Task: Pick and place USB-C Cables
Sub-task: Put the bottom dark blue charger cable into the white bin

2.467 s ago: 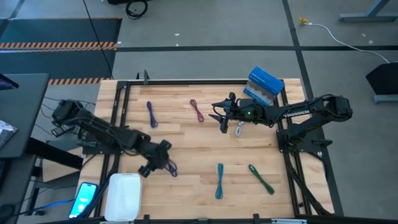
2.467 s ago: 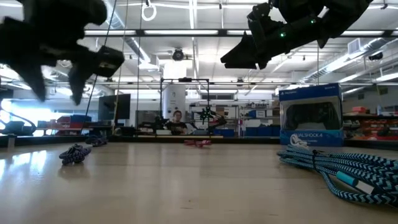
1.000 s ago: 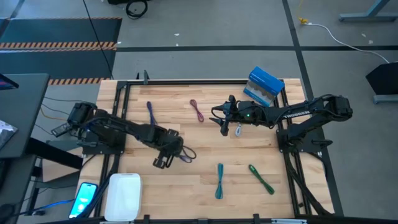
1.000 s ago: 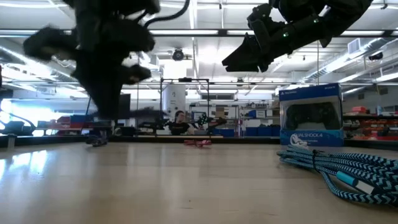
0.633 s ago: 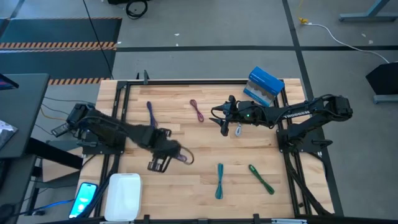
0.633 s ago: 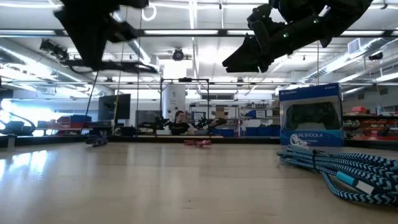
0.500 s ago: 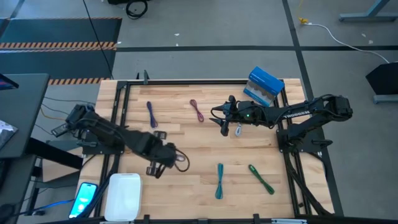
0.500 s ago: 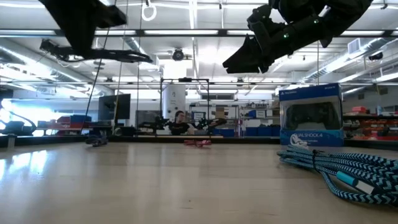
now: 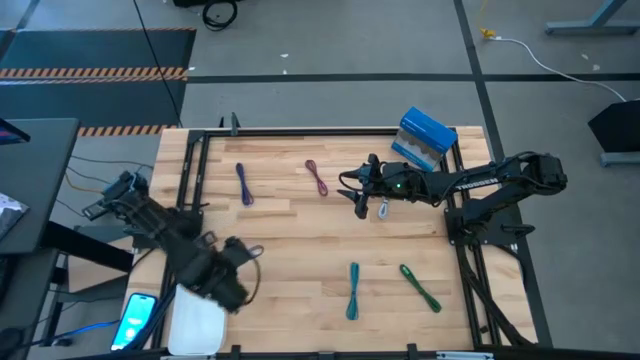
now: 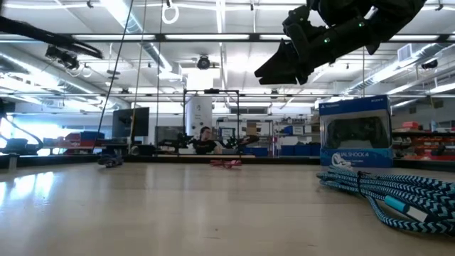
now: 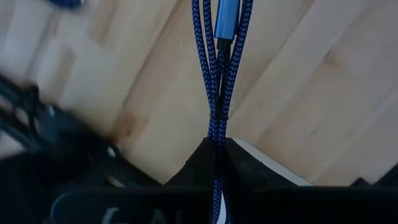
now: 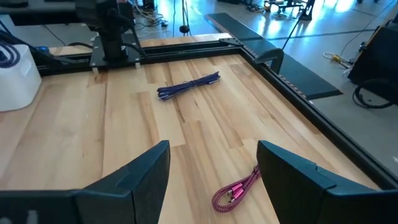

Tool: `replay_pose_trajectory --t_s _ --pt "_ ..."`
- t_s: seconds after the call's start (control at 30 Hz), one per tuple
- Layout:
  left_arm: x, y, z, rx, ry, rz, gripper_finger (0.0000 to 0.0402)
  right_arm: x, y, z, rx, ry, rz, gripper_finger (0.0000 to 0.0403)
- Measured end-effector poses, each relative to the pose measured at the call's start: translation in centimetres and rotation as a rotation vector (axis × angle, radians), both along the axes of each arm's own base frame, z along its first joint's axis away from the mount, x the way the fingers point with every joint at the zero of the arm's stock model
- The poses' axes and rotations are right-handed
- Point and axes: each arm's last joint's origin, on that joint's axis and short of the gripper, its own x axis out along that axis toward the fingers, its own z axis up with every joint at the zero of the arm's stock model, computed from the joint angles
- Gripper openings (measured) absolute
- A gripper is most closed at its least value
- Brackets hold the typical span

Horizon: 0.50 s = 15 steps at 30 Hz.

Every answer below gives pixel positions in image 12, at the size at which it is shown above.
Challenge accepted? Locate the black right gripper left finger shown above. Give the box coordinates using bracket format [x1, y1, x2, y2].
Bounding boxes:
[0, 139, 171, 224]

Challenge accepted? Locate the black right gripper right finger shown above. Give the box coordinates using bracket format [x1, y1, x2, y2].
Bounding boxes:
[256, 139, 398, 224]

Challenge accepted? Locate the pink braided USB cable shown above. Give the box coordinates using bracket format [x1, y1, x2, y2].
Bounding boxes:
[211, 164, 261, 214]

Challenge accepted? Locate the black striped-edge floor mat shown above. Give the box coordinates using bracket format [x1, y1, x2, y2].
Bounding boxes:
[204, 12, 343, 101]

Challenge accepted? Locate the black equipment box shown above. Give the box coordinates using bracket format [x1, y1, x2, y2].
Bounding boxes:
[347, 19, 398, 105]

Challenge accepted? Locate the white plastic bin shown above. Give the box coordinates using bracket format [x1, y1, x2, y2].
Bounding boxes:
[0, 43, 42, 113]

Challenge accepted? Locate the black round-base stand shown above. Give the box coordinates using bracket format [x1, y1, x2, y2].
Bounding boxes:
[178, 0, 191, 35]

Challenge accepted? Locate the black desk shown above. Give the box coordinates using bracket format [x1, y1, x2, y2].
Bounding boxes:
[0, 0, 78, 27]

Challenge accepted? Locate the coiled black floor cable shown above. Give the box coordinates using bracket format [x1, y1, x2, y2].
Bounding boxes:
[352, 78, 396, 110]

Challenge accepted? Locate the black frame clamp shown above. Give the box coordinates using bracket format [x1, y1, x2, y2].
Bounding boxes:
[254, 47, 285, 75]

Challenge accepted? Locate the yellow connector with white cord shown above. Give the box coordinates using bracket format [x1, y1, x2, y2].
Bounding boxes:
[322, 51, 353, 68]

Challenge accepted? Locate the black aluminium table frame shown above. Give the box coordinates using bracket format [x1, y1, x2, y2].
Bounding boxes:
[30, 37, 398, 190]

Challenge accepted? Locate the dark teal braided USB cable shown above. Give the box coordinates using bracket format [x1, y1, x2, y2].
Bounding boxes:
[0, 29, 21, 69]

